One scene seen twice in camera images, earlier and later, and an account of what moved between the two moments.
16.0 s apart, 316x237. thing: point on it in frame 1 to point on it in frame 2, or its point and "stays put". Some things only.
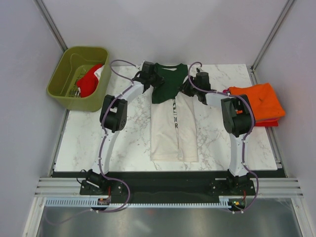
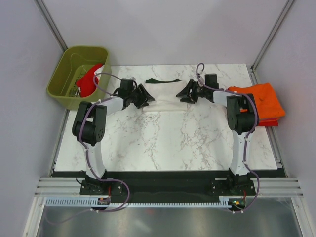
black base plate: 166,184 stays put
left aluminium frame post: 42,7 stays put
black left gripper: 160,81 to 142,102
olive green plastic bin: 72,63 stays put
